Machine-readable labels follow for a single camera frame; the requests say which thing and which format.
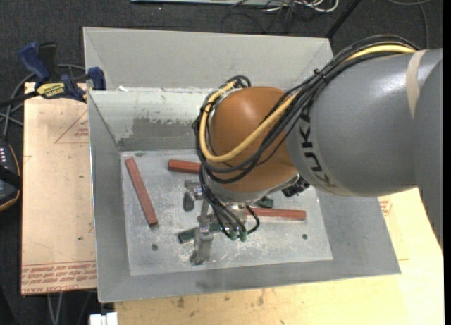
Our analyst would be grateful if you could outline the black cylinder on white bracket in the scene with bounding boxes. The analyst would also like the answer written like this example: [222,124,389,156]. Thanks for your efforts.
[280,175,311,198]

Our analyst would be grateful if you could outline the brown cardboard board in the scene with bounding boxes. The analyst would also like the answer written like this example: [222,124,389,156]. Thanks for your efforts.
[20,82,98,296]

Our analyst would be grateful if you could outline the red-brown flat block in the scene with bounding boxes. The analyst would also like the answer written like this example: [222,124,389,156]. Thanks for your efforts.
[167,159,203,176]
[124,157,159,228]
[245,206,307,223]

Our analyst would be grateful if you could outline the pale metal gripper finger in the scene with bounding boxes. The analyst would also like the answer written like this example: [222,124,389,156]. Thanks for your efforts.
[183,180,204,211]
[190,225,215,266]

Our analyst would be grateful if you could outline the grey metal bin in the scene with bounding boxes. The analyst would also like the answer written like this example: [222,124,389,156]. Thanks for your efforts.
[82,26,402,304]

